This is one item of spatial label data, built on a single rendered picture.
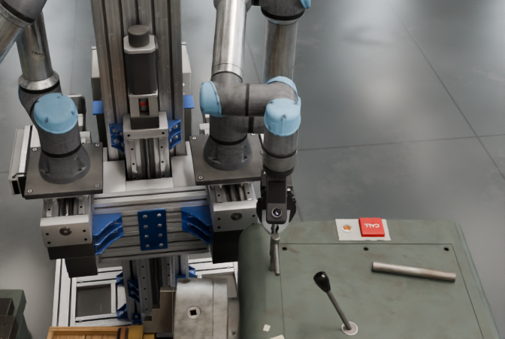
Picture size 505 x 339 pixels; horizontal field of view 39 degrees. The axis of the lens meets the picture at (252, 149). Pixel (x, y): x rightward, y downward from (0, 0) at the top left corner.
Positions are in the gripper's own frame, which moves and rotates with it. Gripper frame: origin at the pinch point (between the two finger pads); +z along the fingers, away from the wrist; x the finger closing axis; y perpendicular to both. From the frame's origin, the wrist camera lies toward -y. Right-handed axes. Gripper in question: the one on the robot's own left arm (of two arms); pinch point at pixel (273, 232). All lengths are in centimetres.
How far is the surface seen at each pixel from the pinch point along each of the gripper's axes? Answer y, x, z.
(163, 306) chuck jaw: -8.0, 26.6, 17.8
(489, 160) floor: 189, -142, 134
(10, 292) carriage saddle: 16, 74, 42
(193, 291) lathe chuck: -8.5, 19.2, 11.5
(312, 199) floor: 155, -37, 135
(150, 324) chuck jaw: -10.6, 29.7, 21.5
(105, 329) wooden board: 5, 45, 44
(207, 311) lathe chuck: -14.6, 15.6, 11.4
